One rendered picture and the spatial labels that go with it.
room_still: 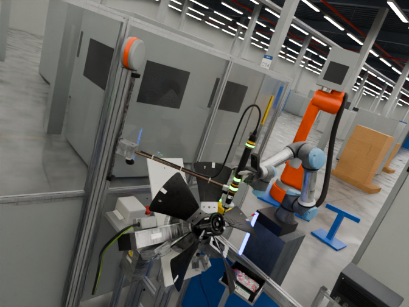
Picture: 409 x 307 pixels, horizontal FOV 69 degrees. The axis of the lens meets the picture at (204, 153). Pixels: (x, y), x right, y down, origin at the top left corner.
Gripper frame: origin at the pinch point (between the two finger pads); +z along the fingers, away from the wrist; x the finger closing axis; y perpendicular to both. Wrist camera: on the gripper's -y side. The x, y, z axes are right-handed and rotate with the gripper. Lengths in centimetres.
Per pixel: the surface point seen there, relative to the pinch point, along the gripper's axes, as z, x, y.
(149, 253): 36, 5, 47
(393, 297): -38, -80, 25
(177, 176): 27.5, 11.9, 8.7
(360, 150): -790, 179, 51
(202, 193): 4.3, 12.4, 20.6
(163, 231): 28.5, 8.3, 37.6
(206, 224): 12.4, -3.3, 28.6
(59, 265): 47, 70, 105
